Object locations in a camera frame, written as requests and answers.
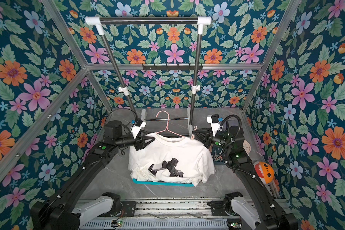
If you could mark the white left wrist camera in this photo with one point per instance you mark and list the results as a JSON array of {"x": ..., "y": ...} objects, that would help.
[{"x": 138, "y": 124}]

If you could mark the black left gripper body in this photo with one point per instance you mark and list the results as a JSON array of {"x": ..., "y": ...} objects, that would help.
[{"x": 126, "y": 141}]

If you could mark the white steel clothes rack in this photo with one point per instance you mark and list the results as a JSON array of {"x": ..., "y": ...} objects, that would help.
[{"x": 200, "y": 21}]

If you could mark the teal clothespin tray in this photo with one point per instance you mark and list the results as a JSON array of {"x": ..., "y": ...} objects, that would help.
[{"x": 217, "y": 154}]

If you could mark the pink wire hanger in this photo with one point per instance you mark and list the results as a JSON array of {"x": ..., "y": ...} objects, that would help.
[{"x": 167, "y": 132}]

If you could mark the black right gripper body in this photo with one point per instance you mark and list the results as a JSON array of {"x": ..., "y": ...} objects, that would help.
[{"x": 208, "y": 139}]

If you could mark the beige clothespin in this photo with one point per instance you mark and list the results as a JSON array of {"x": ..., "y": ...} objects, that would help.
[{"x": 193, "y": 133}]

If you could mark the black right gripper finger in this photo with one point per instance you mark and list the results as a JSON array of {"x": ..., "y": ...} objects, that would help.
[
  {"x": 203, "y": 131},
  {"x": 202, "y": 137}
]

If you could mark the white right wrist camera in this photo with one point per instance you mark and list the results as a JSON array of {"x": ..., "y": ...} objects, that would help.
[{"x": 214, "y": 122}]

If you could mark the black wall hook rail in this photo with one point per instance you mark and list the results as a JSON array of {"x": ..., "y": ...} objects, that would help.
[{"x": 168, "y": 67}]

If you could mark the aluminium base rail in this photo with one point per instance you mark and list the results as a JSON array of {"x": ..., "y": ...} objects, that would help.
[{"x": 202, "y": 213}]

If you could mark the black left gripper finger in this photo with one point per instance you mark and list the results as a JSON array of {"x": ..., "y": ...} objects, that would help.
[
  {"x": 147, "y": 139},
  {"x": 140, "y": 146}
]

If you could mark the white printed t-shirt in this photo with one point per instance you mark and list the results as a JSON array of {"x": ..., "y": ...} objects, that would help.
[{"x": 171, "y": 160}]

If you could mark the orange plush toy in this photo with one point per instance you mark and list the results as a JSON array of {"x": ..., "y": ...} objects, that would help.
[{"x": 265, "y": 172}]

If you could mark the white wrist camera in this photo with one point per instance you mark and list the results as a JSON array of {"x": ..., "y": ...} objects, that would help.
[
  {"x": 138, "y": 124},
  {"x": 214, "y": 122}
]

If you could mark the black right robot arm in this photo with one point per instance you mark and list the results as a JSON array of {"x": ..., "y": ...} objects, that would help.
[{"x": 265, "y": 213}]

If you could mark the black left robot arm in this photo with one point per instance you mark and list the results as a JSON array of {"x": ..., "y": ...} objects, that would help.
[{"x": 59, "y": 212}]

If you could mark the teal laundry basket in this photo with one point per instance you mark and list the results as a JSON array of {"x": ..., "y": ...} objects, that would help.
[{"x": 161, "y": 183}]

